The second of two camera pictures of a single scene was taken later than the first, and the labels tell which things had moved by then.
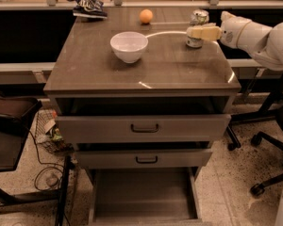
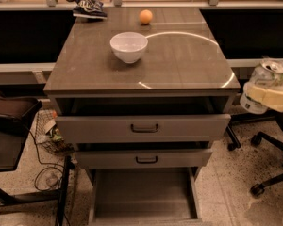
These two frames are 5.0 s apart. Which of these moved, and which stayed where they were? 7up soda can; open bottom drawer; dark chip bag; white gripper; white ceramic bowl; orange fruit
Moved: white gripper; 7up soda can
Stayed: white ceramic bowl; open bottom drawer; orange fruit; dark chip bag
